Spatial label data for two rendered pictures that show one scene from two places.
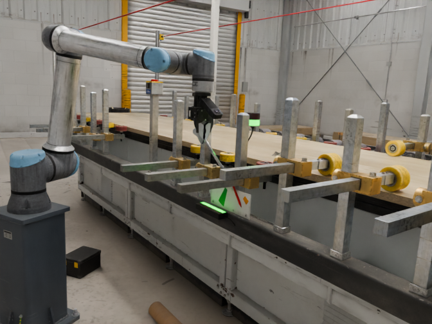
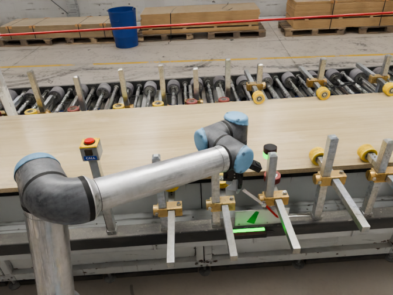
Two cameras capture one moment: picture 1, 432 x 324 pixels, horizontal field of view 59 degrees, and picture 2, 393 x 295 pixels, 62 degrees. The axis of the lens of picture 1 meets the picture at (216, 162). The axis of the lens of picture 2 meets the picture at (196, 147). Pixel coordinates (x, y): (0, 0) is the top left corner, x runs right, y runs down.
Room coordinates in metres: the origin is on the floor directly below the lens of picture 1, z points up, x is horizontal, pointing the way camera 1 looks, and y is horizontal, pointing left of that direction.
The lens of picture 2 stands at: (1.12, 1.03, 1.92)
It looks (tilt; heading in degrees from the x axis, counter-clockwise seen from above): 33 degrees down; 305
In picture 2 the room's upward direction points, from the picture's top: 3 degrees counter-clockwise
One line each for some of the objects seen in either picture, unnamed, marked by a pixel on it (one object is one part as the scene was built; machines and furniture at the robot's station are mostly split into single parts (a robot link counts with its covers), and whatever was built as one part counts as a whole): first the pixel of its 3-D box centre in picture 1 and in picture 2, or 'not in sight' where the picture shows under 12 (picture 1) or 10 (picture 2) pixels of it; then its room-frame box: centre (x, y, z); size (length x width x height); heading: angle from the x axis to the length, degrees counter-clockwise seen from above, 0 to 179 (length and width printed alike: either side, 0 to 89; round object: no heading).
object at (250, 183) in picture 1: (243, 179); (272, 198); (1.51, -0.12, 0.85); 0.13 x 0.06 x 0.05; 37
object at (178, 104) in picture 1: (177, 147); (161, 197); (1.92, 0.20, 0.90); 0.03 x 0.03 x 0.48; 37
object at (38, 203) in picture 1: (29, 198); not in sight; (1.74, 0.87, 0.65); 0.19 x 0.19 x 0.10
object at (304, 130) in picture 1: (274, 130); not in sight; (10.13, -1.48, 0.23); 2.41 x 0.77 x 0.17; 124
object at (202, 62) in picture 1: (202, 65); (235, 129); (1.62, 0.07, 1.29); 0.10 x 0.09 x 0.12; 69
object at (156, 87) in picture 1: (154, 88); (91, 150); (2.13, 0.35, 1.18); 0.07 x 0.07 x 0.08; 37
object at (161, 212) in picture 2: (179, 162); (168, 209); (1.91, 0.19, 0.82); 0.13 x 0.06 x 0.05; 37
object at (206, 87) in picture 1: (202, 87); not in sight; (1.62, 0.07, 1.20); 0.10 x 0.09 x 0.05; 127
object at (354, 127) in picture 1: (346, 195); (375, 182); (1.12, -0.40, 0.90); 0.03 x 0.03 x 0.48; 37
